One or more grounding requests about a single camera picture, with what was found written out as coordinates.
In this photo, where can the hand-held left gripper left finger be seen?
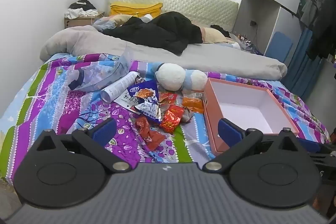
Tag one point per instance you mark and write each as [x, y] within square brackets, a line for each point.
[105, 130]

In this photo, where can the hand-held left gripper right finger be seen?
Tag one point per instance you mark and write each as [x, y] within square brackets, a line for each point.
[229, 132]

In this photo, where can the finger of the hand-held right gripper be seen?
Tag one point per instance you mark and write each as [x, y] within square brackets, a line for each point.
[312, 145]

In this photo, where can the pink cardboard box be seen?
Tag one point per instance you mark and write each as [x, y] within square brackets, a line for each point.
[244, 106]

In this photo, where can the dark red snack packet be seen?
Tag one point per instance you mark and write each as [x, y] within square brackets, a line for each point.
[149, 133]

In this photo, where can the grey wrapper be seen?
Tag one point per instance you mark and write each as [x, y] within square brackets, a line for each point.
[187, 116]

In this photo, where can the orange snack packet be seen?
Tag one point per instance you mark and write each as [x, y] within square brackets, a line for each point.
[193, 106]

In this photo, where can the blue and white snack packet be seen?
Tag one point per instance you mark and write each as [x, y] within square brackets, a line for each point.
[149, 111]

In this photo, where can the blue packet with orange picture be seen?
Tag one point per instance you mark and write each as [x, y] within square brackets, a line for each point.
[144, 91]

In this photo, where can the small red snack packet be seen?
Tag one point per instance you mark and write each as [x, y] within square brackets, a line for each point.
[168, 98]

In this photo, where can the white tube bottle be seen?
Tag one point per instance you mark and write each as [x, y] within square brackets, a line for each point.
[118, 86]

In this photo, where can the clear plastic bag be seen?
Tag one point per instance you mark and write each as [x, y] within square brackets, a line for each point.
[92, 74]

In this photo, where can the colourful printed bed sheet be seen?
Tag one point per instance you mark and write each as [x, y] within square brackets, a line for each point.
[52, 98]

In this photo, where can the grey duvet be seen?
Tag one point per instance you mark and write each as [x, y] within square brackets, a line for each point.
[223, 61]

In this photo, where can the blue curtain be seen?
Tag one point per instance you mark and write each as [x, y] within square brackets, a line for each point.
[302, 69]

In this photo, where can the white and blue plush toy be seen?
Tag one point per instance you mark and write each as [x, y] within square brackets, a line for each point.
[169, 75]

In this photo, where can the group of small bottles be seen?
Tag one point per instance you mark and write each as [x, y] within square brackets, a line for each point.
[248, 44]

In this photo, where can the beige pillow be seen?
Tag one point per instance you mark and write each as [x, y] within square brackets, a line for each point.
[212, 35]

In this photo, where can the blue cushion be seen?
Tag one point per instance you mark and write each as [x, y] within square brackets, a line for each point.
[278, 47]

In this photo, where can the small black garment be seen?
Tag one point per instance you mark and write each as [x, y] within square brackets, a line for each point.
[220, 29]

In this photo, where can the floral pillow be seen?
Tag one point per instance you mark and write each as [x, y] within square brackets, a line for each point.
[110, 20]

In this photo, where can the brown cardboard box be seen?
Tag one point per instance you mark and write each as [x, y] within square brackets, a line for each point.
[78, 22]

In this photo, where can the black hanging jacket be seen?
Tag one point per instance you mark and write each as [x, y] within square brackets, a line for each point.
[324, 29]

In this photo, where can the white garment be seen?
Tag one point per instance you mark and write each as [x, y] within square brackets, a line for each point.
[78, 13]

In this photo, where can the yellow pillow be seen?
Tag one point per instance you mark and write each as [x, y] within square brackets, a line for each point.
[131, 8]

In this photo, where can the grey striped hanging jacket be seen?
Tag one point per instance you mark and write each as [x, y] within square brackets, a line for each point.
[312, 6]

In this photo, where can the black wall socket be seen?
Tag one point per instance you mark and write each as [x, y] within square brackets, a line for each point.
[253, 23]

